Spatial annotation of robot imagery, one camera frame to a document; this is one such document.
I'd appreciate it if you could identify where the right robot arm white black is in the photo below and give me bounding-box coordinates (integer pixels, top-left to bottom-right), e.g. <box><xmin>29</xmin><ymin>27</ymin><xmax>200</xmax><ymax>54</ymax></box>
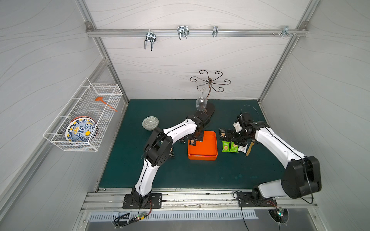
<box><xmin>220</xmin><ymin>121</ymin><xmax>322</xmax><ymax>199</ymax></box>

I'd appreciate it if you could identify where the white vent grille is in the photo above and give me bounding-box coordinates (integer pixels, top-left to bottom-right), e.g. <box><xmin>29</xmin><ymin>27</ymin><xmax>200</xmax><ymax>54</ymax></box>
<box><xmin>88</xmin><ymin>208</ymin><xmax>258</xmax><ymax>222</ymax></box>

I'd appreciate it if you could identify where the metal hook right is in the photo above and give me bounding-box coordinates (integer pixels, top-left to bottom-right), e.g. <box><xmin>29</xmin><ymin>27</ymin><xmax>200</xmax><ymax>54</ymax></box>
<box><xmin>271</xmin><ymin>26</ymin><xmax>298</xmax><ymax>38</ymax></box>

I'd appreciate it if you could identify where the white wire basket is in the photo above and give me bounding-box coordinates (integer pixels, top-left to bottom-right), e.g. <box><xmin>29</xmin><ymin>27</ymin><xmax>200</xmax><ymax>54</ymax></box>
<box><xmin>43</xmin><ymin>79</ymin><xmax>122</xmax><ymax>152</ymax></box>

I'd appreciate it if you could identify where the green cookie packet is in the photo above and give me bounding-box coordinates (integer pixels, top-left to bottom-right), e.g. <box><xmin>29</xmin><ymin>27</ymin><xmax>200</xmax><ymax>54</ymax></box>
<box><xmin>222</xmin><ymin>141</ymin><xmax>230</xmax><ymax>152</ymax></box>
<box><xmin>229</xmin><ymin>142</ymin><xmax>239</xmax><ymax>153</ymax></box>

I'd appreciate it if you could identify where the colourful patterned plate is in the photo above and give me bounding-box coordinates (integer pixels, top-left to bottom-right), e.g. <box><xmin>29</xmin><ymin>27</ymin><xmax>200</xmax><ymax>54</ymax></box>
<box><xmin>65</xmin><ymin>116</ymin><xmax>96</xmax><ymax>142</ymax></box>

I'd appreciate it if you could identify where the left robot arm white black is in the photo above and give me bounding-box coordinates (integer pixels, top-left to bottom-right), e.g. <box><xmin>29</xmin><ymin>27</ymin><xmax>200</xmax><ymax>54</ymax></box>
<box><xmin>131</xmin><ymin>109</ymin><xmax>213</xmax><ymax>207</ymax></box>

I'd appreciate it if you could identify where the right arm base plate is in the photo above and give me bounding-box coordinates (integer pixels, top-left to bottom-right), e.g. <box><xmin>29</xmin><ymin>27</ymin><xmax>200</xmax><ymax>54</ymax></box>
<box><xmin>233</xmin><ymin>191</ymin><xmax>277</xmax><ymax>208</ymax></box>

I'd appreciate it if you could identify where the aluminium top rail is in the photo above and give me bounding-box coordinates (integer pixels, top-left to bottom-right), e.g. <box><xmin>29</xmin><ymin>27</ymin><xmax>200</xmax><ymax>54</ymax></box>
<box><xmin>86</xmin><ymin>28</ymin><xmax>309</xmax><ymax>38</ymax></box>

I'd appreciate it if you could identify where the green patterned bowl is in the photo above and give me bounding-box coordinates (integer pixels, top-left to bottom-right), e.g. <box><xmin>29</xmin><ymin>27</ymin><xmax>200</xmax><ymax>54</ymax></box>
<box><xmin>142</xmin><ymin>116</ymin><xmax>159</xmax><ymax>131</ymax></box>

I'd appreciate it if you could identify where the orange storage box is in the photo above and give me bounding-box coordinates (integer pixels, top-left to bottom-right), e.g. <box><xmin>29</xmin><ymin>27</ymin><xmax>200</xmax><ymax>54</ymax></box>
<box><xmin>188</xmin><ymin>131</ymin><xmax>218</xmax><ymax>161</ymax></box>

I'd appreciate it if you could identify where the clear wine glass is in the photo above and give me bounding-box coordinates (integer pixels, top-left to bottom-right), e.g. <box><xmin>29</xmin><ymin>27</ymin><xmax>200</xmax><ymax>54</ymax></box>
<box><xmin>196</xmin><ymin>86</ymin><xmax>209</xmax><ymax>112</ymax></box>

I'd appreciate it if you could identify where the golden knife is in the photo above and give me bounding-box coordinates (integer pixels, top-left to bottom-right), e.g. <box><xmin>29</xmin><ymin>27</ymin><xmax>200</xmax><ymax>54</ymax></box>
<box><xmin>245</xmin><ymin>140</ymin><xmax>256</xmax><ymax>157</ymax></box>

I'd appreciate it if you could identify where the cable bundle with board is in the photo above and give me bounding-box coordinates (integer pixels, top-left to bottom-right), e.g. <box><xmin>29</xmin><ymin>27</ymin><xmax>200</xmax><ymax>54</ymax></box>
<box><xmin>112</xmin><ymin>199</ymin><xmax>153</xmax><ymax>229</ymax></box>

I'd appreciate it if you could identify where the metal glass holder stand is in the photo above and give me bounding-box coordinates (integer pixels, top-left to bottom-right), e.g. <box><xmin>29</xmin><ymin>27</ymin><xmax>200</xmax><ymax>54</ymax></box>
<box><xmin>190</xmin><ymin>70</ymin><xmax>231</xmax><ymax>116</ymax></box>

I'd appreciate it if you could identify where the white cookie packet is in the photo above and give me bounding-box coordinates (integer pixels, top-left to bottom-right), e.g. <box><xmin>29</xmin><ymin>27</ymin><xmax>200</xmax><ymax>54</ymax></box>
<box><xmin>238</xmin><ymin>145</ymin><xmax>247</xmax><ymax>154</ymax></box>

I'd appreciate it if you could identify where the orange spatula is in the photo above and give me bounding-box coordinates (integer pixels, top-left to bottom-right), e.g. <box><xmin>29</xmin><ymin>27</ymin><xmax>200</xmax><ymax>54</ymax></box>
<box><xmin>95</xmin><ymin>96</ymin><xmax>117</xmax><ymax>112</ymax></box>

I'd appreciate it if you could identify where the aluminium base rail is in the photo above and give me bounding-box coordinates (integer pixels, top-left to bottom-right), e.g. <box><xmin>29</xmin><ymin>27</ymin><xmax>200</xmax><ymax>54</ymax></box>
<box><xmin>80</xmin><ymin>188</ymin><xmax>319</xmax><ymax>213</ymax></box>

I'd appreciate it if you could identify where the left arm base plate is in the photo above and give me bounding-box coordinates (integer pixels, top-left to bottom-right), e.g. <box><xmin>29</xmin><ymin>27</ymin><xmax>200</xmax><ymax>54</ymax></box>
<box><xmin>122</xmin><ymin>192</ymin><xmax>162</xmax><ymax>209</ymax></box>

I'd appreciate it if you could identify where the metal hook small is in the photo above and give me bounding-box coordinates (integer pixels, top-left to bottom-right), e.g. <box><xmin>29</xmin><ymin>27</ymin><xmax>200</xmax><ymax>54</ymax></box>
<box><xmin>212</xmin><ymin>26</ymin><xmax>218</xmax><ymax>38</ymax></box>

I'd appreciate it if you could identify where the metal hook left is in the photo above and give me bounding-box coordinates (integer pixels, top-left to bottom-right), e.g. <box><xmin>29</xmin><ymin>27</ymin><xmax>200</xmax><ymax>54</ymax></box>
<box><xmin>144</xmin><ymin>31</ymin><xmax>157</xmax><ymax>51</ymax></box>

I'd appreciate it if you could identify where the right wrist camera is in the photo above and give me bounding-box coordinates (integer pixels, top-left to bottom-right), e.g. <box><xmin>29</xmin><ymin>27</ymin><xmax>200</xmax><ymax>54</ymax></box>
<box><xmin>233</xmin><ymin>112</ymin><xmax>253</xmax><ymax>133</ymax></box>

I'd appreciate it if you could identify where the metal hook middle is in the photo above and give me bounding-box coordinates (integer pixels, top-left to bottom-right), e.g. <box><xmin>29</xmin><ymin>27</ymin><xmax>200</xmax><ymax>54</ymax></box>
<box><xmin>177</xmin><ymin>26</ymin><xmax>190</xmax><ymax>40</ymax></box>

